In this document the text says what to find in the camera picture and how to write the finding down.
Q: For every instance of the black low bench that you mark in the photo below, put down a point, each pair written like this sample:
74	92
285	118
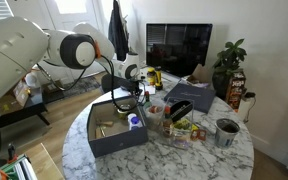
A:
20	111

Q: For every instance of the round metal tin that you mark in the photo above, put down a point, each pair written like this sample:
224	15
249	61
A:
124	112

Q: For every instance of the black flat screen monitor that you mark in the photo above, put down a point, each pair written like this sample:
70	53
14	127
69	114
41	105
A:
179	50

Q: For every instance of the orange sachet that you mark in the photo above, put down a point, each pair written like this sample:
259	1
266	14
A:
202	134
194	134

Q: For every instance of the silver grey paper cup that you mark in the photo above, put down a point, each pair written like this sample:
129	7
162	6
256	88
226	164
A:
226	133

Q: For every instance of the white plastic jug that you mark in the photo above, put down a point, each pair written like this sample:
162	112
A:
32	80

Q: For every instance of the yellow green sachet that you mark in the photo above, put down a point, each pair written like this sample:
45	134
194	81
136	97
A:
185	125

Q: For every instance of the small brown floor box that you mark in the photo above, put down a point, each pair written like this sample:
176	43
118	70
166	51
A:
52	87

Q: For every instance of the white device with black top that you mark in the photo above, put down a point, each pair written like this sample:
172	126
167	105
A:
246	108

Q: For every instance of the orange printed game box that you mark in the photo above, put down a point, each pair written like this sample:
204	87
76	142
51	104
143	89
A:
235	90

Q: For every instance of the dark blue open cardboard box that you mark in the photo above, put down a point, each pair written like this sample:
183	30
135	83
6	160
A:
117	141

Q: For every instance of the tan wooden block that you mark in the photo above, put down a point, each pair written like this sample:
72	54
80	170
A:
104	123
99	132

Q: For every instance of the dark hanging coat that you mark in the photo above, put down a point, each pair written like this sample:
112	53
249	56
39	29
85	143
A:
117	31

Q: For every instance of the brown paper bag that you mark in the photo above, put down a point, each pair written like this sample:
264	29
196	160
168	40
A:
200	75

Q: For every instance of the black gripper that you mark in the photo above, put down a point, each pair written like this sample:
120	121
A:
130	86

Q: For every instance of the clear acrylic container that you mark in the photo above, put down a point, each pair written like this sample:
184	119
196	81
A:
180	140

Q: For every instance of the white paper card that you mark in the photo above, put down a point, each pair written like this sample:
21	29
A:
150	90

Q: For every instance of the green leafy houseplant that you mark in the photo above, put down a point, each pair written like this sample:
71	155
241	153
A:
230	56

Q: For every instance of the clear plastic cup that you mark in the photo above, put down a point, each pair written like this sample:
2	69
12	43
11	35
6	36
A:
154	116

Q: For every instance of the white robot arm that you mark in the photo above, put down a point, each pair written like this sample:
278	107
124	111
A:
10	50

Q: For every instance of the spice bottle with orange cap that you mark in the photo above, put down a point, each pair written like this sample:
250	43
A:
167	125

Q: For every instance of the dark blue box lid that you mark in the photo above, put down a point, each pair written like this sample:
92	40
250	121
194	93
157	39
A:
192	95

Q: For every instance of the black oblong case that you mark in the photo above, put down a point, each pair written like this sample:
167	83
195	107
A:
180	110

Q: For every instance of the black chair backrest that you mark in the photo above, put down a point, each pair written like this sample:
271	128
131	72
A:
108	83

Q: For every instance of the grey floor rug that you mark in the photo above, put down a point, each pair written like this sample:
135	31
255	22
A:
80	86

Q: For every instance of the white door with window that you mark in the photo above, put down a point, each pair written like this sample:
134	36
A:
70	13

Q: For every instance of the brown cardboard box with label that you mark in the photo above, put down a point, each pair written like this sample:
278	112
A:
21	93

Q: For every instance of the white bottle with blue cap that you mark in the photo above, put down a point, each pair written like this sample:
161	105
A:
135	123

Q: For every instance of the green and white rack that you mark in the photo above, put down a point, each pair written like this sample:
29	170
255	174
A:
19	168

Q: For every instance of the black plant pot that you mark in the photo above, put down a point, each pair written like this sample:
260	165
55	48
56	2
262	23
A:
220	85

